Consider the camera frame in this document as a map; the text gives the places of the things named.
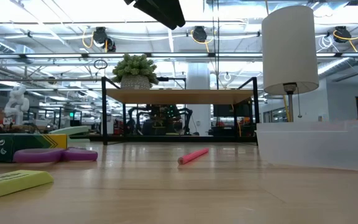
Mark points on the pink pencil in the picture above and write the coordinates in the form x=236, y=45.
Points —
x=193, y=156

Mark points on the green yellow crayon box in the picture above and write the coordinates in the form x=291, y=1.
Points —
x=30, y=144

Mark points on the purple scissors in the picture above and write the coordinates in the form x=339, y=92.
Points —
x=39, y=155

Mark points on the small green potted plant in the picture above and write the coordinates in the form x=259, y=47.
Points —
x=135, y=70

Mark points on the white building column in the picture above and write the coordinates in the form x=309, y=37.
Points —
x=198, y=77

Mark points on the wooden shelf riser black legs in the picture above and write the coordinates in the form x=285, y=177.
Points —
x=179, y=96

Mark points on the black background robot arms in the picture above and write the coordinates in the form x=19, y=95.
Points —
x=163, y=121

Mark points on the black background monitor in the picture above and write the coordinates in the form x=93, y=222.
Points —
x=225, y=110

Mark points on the long ceiling light strip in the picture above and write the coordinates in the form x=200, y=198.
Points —
x=54, y=55

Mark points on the white shade table lamp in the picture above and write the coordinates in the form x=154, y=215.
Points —
x=289, y=46

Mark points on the green eraser block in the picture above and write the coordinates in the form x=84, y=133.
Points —
x=73, y=130

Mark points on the clear pencil case purple lid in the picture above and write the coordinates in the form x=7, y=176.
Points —
x=315, y=149

